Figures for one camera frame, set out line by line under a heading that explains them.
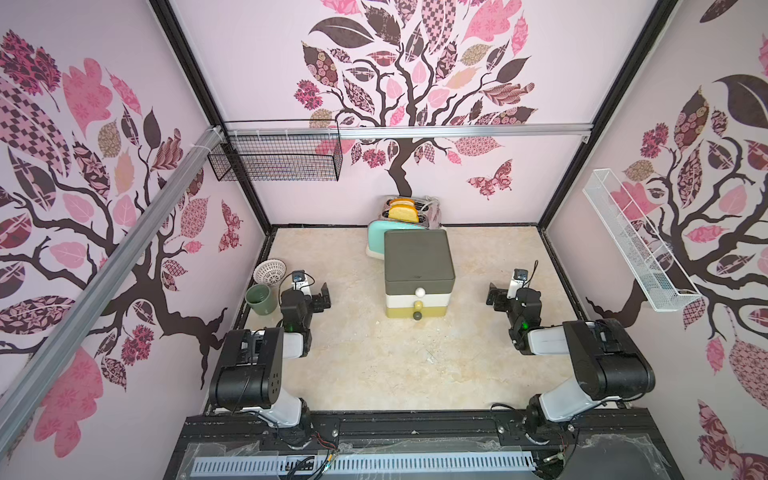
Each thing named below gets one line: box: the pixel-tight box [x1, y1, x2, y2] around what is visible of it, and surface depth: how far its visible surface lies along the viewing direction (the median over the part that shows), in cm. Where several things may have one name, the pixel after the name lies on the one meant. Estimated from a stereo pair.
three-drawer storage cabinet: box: [384, 229, 456, 321], surface depth 85 cm
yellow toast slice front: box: [388, 203, 419, 223], surface depth 100 cm
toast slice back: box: [389, 197, 415, 207], surface depth 103 cm
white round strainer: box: [252, 258, 287, 286], surface depth 105 cm
